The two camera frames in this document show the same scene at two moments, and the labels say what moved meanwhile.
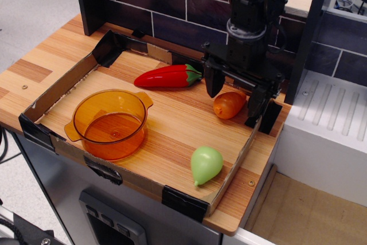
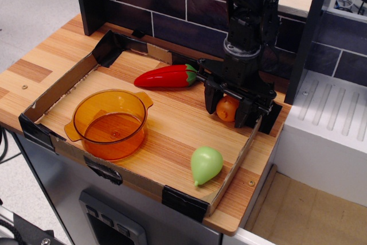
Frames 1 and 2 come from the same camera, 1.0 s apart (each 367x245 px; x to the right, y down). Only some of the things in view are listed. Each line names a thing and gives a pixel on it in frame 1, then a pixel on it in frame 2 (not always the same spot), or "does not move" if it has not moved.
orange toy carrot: x=227 y=105 does not move
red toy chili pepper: x=173 y=76 does not move
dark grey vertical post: x=315 y=11 does not move
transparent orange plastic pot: x=110 y=123 does not move
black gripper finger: x=214 y=79 → x=211 y=96
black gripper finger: x=258 y=98 → x=245 y=107
